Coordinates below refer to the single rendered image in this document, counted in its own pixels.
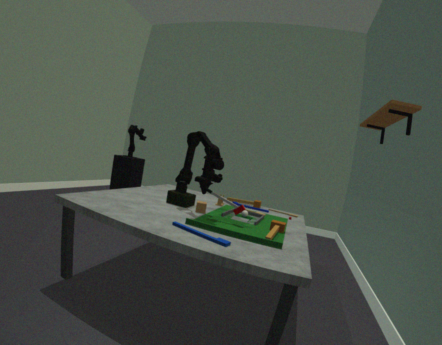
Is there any green flat mat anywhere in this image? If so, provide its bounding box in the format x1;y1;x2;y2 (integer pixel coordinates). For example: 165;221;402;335
194;205;288;249

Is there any tan cube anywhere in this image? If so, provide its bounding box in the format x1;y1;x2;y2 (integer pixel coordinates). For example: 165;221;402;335
195;201;207;214

